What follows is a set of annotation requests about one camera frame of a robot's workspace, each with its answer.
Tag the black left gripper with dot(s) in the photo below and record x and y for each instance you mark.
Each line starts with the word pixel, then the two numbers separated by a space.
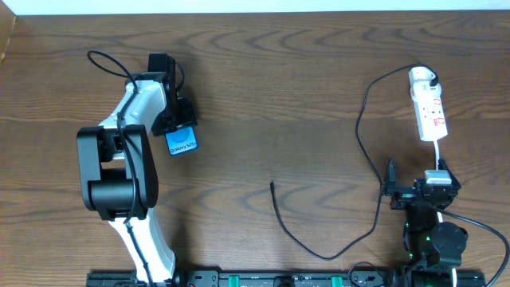
pixel 175 120

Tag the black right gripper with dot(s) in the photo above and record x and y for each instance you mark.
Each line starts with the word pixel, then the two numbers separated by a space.
pixel 407 191

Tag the blue Galaxy smartphone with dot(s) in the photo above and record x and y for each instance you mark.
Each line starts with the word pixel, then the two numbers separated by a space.
pixel 181 141

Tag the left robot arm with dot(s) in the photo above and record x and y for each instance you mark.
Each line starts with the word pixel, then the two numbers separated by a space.
pixel 118 176

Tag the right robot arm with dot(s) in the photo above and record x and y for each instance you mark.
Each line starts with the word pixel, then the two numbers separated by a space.
pixel 435 246

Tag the white charger plug adapter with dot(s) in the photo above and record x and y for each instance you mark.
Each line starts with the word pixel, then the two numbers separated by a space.
pixel 421 73

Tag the white power strip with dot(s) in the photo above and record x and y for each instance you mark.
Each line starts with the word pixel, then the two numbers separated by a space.
pixel 428 110

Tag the brown cardboard panel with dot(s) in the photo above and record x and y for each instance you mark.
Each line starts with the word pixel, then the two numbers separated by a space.
pixel 8 20

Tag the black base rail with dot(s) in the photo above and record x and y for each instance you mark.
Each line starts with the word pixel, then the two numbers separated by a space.
pixel 212 278

